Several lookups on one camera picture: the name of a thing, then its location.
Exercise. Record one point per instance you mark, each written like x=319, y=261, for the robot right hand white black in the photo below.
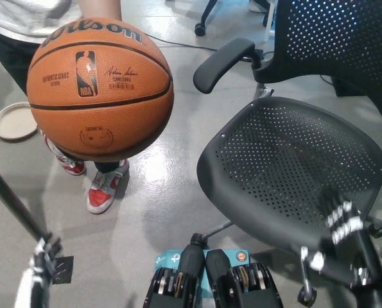
x=348, y=231

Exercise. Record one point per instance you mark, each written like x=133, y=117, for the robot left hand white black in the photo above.
x=36, y=276

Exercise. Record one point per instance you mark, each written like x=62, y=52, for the orange Wilson NBA basketball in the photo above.
x=97, y=96

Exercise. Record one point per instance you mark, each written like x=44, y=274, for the black perforated office chair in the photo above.
x=290, y=160

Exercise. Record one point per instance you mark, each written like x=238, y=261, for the person grey shirt black trousers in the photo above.
x=4, y=51

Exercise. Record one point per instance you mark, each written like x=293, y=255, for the black office chair base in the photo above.
x=206, y=16

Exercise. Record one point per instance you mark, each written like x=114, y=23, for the black tape patch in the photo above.
x=64, y=271

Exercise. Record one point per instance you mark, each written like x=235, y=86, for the black table leg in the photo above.
x=11, y=199

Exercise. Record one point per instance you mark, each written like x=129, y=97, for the red white left sneaker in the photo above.
x=102, y=192

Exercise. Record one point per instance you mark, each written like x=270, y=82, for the red white sneaker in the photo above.
x=73, y=167
x=102, y=192

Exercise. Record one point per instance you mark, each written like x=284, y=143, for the red white right sneaker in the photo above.
x=73, y=167

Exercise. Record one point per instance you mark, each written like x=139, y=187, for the black box on floor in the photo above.
x=351, y=88

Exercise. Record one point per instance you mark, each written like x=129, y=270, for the beige paper plate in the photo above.
x=12, y=123

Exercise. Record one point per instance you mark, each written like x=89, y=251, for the white furniture leg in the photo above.
x=270, y=22

